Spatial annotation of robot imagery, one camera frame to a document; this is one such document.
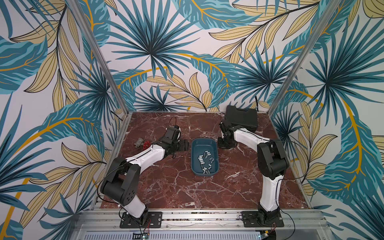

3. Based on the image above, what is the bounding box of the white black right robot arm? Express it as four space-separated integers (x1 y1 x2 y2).
218 120 290 220

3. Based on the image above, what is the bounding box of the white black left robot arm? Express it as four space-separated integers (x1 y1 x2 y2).
100 140 190 220

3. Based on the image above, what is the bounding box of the teal plastic storage box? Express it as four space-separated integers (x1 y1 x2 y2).
191 138 219 177

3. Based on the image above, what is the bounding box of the black plastic tool case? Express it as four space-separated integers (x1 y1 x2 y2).
226 106 258 132

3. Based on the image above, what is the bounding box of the grey valve with red handwheel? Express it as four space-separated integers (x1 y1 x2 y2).
134 138 152 150

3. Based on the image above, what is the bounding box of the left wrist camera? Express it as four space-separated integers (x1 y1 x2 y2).
164 125 181 142

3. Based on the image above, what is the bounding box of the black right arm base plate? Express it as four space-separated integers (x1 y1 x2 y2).
241 210 285 228

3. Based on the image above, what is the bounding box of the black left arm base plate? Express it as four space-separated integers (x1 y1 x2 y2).
120 212 163 230

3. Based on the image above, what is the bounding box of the aluminium front rail frame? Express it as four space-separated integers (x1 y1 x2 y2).
69 209 335 240

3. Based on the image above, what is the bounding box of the aluminium right corner post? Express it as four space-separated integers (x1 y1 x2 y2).
268 0 342 116

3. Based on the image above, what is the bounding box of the aluminium corner post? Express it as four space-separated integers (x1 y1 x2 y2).
268 0 342 116
68 0 129 116

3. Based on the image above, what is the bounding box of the aluminium left corner post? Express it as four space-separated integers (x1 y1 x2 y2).
68 0 129 116

